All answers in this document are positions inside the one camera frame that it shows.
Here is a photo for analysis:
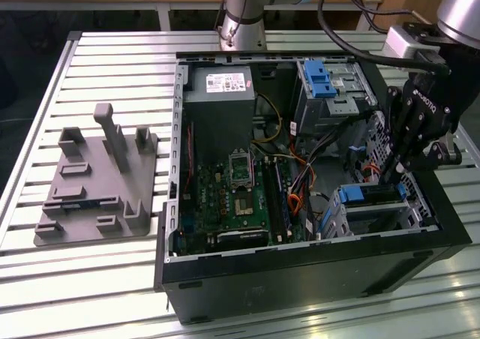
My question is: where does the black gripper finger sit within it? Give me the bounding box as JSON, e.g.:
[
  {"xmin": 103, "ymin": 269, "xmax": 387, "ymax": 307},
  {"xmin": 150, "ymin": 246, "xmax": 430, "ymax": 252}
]
[
  {"xmin": 380, "ymin": 86, "xmax": 401, "ymax": 183},
  {"xmin": 388, "ymin": 97, "xmax": 428, "ymax": 185}
]

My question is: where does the hard disk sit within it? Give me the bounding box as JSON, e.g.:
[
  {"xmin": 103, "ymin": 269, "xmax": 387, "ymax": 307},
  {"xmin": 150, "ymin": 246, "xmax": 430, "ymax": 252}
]
[{"xmin": 338, "ymin": 184, "xmax": 407, "ymax": 206}]

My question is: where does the metal disk bay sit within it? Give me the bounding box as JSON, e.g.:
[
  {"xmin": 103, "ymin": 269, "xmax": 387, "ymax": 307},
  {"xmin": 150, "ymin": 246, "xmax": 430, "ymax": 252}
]
[{"xmin": 318, "ymin": 183, "xmax": 440, "ymax": 239}]

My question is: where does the black RAM slot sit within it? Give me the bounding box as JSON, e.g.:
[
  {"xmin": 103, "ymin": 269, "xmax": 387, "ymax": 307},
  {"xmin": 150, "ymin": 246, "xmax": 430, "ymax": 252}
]
[
  {"xmin": 272, "ymin": 157, "xmax": 289, "ymax": 241},
  {"xmin": 277, "ymin": 157, "xmax": 294, "ymax": 239},
  {"xmin": 263, "ymin": 157, "xmax": 279, "ymax": 245},
  {"xmin": 268, "ymin": 157, "xmax": 284, "ymax": 242}
]

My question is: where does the metal drive cage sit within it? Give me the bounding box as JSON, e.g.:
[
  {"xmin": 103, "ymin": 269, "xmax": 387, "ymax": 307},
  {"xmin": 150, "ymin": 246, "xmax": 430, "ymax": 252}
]
[{"xmin": 295, "ymin": 59, "xmax": 379, "ymax": 140}]

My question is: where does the blue drive carrier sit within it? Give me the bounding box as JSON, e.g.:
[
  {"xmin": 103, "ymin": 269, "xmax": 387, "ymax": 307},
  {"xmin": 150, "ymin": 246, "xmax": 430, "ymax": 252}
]
[{"xmin": 304, "ymin": 60, "xmax": 338, "ymax": 99}]

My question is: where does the thin locking lever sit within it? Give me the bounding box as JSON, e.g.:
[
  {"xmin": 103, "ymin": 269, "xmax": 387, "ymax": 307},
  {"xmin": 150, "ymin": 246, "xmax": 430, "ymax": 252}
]
[{"xmin": 250, "ymin": 154, "xmax": 260, "ymax": 190}]

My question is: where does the metal socket cover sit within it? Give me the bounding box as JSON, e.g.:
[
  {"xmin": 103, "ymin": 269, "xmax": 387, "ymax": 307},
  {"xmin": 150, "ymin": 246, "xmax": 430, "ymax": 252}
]
[{"xmin": 228, "ymin": 149, "xmax": 256, "ymax": 191}]

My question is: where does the CPU socket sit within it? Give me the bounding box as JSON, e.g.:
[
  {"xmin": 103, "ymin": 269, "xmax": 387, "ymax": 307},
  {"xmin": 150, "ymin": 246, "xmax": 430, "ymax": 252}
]
[{"xmin": 232, "ymin": 192, "xmax": 262, "ymax": 221}]

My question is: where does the white power supply label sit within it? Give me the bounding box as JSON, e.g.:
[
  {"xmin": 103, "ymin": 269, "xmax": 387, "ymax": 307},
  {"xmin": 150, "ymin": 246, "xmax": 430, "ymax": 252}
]
[{"xmin": 205, "ymin": 73, "xmax": 251, "ymax": 93}]

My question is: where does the grey power supply unit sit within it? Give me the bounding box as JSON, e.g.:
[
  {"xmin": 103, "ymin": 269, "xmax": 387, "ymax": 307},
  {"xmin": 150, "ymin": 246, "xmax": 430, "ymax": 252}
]
[{"xmin": 183, "ymin": 65, "xmax": 257, "ymax": 161}]

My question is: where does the black open PC case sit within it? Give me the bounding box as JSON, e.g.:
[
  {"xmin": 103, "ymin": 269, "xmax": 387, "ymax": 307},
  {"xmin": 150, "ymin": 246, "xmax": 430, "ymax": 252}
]
[{"xmin": 154, "ymin": 49, "xmax": 473, "ymax": 325}]

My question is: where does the black graphics card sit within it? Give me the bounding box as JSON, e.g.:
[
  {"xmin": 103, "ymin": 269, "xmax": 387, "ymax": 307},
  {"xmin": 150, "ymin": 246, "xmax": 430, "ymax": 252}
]
[{"xmin": 216, "ymin": 227, "xmax": 272, "ymax": 248}]

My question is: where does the green motherboard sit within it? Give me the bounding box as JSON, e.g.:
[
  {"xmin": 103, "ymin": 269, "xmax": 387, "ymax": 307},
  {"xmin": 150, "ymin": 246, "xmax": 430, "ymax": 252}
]
[{"xmin": 178, "ymin": 154, "xmax": 301, "ymax": 256}]

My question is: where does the grey parts rack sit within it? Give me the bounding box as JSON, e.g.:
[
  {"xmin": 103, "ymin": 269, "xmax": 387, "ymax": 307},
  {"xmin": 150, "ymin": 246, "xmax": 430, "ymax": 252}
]
[{"xmin": 33, "ymin": 102, "xmax": 161, "ymax": 248}]

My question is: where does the black wire bundle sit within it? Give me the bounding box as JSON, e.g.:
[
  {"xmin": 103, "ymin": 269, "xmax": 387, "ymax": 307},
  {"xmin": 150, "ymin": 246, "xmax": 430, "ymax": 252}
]
[{"xmin": 290, "ymin": 109, "xmax": 376, "ymax": 201}]

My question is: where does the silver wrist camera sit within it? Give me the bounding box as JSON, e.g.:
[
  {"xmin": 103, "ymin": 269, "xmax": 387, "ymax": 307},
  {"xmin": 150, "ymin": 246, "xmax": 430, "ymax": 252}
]
[{"xmin": 385, "ymin": 25, "xmax": 419, "ymax": 59}]

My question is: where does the thin black cable bundle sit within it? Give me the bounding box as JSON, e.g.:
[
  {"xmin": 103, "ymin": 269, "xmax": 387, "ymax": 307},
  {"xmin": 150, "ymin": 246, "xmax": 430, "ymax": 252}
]
[{"xmin": 343, "ymin": 0, "xmax": 417, "ymax": 32}]

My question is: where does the thick black cable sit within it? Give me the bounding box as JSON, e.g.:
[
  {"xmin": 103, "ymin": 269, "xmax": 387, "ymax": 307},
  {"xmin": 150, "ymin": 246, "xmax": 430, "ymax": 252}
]
[{"xmin": 317, "ymin": 0, "xmax": 451, "ymax": 76}]

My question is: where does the yellow wire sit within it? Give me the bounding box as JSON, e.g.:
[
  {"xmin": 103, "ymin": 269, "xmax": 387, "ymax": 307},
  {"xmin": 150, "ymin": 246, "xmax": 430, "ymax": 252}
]
[{"xmin": 251, "ymin": 93, "xmax": 283, "ymax": 146}]

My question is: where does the orange red wire bundle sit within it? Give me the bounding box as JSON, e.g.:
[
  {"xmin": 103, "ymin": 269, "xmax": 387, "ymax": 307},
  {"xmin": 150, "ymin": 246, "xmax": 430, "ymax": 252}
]
[{"xmin": 286, "ymin": 153, "xmax": 318, "ymax": 220}]

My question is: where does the black wire with white plug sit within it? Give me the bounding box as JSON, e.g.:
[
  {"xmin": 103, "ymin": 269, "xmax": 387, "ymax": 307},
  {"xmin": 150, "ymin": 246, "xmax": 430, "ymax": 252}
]
[{"xmin": 309, "ymin": 191, "xmax": 327, "ymax": 242}]

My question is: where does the red black twisted wire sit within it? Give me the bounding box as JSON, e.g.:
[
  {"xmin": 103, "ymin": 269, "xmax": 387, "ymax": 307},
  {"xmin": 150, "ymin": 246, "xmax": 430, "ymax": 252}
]
[{"xmin": 186, "ymin": 122, "xmax": 197, "ymax": 197}]

